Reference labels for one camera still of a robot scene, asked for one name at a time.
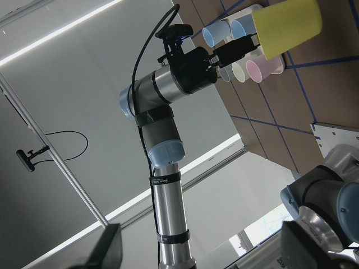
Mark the pink cup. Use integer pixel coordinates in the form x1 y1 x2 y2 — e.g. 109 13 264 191
246 54 282 83

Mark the yellow plastic cup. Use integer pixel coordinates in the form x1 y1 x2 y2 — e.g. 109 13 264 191
252 0 323 60

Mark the black overhead camera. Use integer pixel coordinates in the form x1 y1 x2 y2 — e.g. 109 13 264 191
16 145 50 172

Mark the pale green cup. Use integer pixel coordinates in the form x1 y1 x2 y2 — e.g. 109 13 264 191
232 59 250 83

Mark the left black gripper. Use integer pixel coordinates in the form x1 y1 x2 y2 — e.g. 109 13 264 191
169 34 260 95

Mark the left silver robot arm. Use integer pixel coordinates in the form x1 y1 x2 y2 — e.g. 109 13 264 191
119 33 260 268

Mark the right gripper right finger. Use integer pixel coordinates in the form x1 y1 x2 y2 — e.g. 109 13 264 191
280 221 358 269

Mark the grey cup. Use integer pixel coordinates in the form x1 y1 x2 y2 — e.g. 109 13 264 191
218 65 234 82

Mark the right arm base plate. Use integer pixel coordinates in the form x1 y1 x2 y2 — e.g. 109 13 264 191
311 123 358 157

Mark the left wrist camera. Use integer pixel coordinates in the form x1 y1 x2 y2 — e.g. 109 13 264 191
155 24 194 57

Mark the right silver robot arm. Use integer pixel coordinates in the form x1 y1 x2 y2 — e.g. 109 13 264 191
236 144 358 268

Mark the beige serving tray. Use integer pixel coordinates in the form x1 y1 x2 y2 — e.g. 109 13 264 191
222 4 284 75

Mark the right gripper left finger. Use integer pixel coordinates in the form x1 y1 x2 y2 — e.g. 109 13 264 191
68 223 123 269

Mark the blue cup near tray edge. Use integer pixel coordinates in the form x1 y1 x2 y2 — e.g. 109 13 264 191
202 20 231 48

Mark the blue cup on tray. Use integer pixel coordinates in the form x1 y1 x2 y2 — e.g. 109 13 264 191
231 13 256 39

